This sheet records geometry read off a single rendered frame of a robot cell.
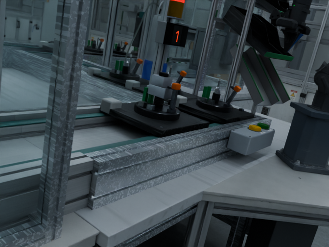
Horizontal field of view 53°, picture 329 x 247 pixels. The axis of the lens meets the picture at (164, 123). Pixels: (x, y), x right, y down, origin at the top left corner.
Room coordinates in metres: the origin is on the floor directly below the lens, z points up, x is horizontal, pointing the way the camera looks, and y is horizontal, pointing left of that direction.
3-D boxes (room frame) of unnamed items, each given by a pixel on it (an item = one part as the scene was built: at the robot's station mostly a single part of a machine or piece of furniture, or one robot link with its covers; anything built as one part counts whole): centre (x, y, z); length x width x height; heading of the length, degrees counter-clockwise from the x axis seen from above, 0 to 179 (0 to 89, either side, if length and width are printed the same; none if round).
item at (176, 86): (0.96, -0.01, 1.04); 0.04 x 0.02 x 0.08; 54
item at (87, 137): (1.03, 0.03, 0.91); 0.84 x 0.28 x 0.10; 144
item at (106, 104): (0.96, 0.17, 0.97); 0.05 x 0.05 x 0.04; 54
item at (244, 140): (1.06, -0.29, 0.93); 0.21 x 0.07 x 0.06; 144
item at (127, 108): (0.98, 0.03, 0.96); 0.24 x 0.24 x 0.02; 54
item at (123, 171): (0.95, -0.13, 0.91); 0.89 x 0.06 x 0.11; 144
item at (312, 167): (1.12, -0.50, 0.96); 0.15 x 0.15 x 0.20; 9
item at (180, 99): (1.26, -0.17, 1.01); 0.24 x 0.24 x 0.13; 54
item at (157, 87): (0.99, 0.04, 1.06); 0.08 x 0.04 x 0.07; 55
